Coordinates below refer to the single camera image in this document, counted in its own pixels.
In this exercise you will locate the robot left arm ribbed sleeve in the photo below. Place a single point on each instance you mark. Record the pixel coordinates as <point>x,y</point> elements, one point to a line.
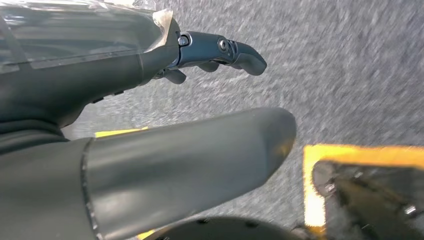
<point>26,136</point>

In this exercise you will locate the yellow floor tape square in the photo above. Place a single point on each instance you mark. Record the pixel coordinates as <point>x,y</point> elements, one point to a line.
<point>348,154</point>

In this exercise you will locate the black robot foot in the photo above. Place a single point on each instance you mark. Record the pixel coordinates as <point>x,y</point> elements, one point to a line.
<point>371,198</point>

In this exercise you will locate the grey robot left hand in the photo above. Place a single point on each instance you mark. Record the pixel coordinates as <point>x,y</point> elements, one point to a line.
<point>165,172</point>

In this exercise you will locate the black round robot shell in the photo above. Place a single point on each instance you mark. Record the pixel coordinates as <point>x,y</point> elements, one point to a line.
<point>225,230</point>

